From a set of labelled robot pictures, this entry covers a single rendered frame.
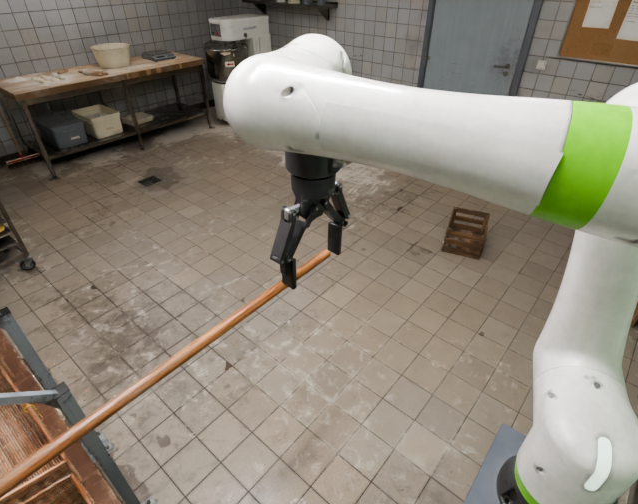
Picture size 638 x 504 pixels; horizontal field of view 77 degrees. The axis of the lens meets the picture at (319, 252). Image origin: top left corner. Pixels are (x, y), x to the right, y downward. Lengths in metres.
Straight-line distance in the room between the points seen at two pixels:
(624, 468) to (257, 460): 1.74
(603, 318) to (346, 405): 1.76
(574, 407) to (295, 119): 0.55
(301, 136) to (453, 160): 0.16
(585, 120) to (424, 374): 2.18
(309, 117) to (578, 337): 0.53
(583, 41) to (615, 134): 4.33
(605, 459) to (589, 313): 0.20
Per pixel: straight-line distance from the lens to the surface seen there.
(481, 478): 0.88
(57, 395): 1.42
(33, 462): 0.99
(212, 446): 2.27
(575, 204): 0.42
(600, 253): 0.66
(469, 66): 5.06
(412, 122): 0.41
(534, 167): 0.40
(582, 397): 0.72
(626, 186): 0.42
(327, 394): 2.36
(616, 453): 0.69
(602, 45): 4.72
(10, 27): 5.85
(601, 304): 0.71
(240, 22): 5.97
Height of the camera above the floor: 1.96
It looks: 37 degrees down
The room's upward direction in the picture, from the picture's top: straight up
